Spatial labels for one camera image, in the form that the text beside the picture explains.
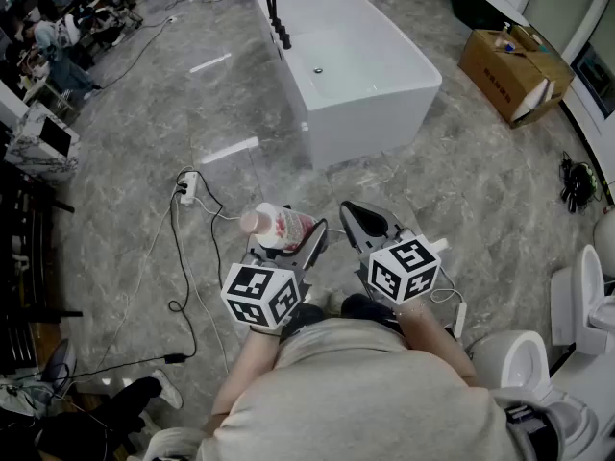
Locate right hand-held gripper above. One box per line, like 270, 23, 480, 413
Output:
339, 201, 442, 305

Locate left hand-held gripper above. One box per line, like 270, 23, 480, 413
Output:
221, 218, 331, 330

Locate pink white plastic bottle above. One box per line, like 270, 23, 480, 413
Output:
239, 202, 318, 253

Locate white bathtub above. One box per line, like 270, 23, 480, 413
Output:
253, 0, 444, 171

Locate person's left forearm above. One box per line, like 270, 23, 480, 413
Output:
210, 327, 283, 420

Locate person's right forearm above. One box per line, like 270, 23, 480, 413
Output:
396, 300, 480, 388

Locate black bathtub faucet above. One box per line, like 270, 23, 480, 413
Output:
264, 0, 308, 51

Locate person's left black shoe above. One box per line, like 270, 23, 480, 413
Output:
283, 303, 326, 340

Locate person's black shoe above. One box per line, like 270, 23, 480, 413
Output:
340, 293, 400, 327
283, 303, 326, 340

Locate person's right black shoe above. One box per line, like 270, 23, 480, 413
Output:
340, 293, 400, 327

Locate white power strip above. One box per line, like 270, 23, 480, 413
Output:
179, 171, 200, 206

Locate person's grey shirt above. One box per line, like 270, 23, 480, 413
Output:
196, 318, 561, 461

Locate white toilet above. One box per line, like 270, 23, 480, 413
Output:
468, 329, 600, 455
550, 244, 615, 357

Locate brown cardboard box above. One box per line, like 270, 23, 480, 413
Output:
457, 23, 576, 130

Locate marble pattern cabinet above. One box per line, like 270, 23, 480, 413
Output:
3, 101, 82, 184

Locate white cable adapter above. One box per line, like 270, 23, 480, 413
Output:
454, 300, 469, 338

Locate black power cable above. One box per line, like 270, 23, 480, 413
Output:
165, 168, 227, 362

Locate bundle of black cables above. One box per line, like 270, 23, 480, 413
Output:
558, 150, 604, 215

